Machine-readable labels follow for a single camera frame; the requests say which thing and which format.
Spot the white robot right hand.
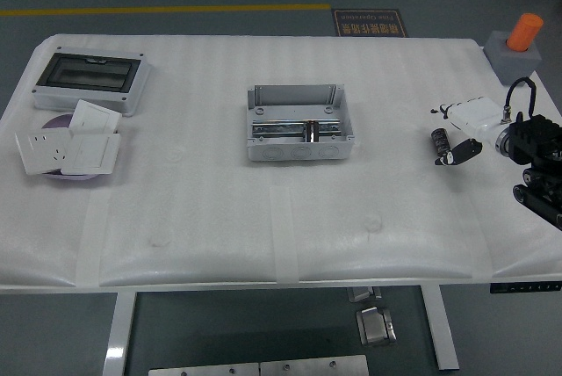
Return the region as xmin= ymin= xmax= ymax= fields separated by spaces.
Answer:
xmin=431 ymin=95 xmax=508 ymax=167

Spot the open grey junction box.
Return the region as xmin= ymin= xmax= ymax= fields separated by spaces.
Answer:
xmin=245 ymin=83 xmax=356 ymax=163

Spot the grey box with dark cover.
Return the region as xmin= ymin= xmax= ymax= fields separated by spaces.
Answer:
xmin=31 ymin=45 xmax=153 ymax=118

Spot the grey block holder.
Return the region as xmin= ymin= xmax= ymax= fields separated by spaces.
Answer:
xmin=483 ymin=30 xmax=543 ymax=86

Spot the orange cylinder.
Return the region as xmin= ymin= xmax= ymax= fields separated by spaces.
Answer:
xmin=505 ymin=12 xmax=544 ymax=53

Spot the black floor sign orange text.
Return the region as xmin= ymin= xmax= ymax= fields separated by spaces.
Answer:
xmin=331 ymin=8 xmax=408 ymax=38

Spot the black table control panel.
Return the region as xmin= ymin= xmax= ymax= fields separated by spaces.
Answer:
xmin=489 ymin=281 xmax=561 ymax=294

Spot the small silver metal block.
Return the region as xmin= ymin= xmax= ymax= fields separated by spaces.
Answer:
xmin=346 ymin=286 xmax=382 ymax=304

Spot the white table leg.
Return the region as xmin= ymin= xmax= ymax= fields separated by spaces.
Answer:
xmin=420 ymin=286 xmax=461 ymax=372
xmin=101 ymin=291 xmax=138 ymax=376

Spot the large silver metal block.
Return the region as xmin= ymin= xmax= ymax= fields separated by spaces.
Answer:
xmin=355 ymin=306 xmax=399 ymax=347

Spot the white foam mat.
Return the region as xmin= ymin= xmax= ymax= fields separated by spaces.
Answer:
xmin=0 ymin=33 xmax=562 ymax=288

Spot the grey metal plate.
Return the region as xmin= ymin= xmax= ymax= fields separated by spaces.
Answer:
xmin=148 ymin=362 xmax=261 ymax=376

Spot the purple plate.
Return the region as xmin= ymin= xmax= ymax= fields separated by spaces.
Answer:
xmin=41 ymin=114 xmax=124 ymax=183

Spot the white wall switch panel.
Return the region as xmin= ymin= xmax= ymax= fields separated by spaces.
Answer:
xmin=60 ymin=132 xmax=122 ymax=175
xmin=68 ymin=99 xmax=123 ymax=134

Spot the white wall socket panel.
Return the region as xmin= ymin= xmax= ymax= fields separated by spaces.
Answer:
xmin=14 ymin=128 xmax=74 ymax=177

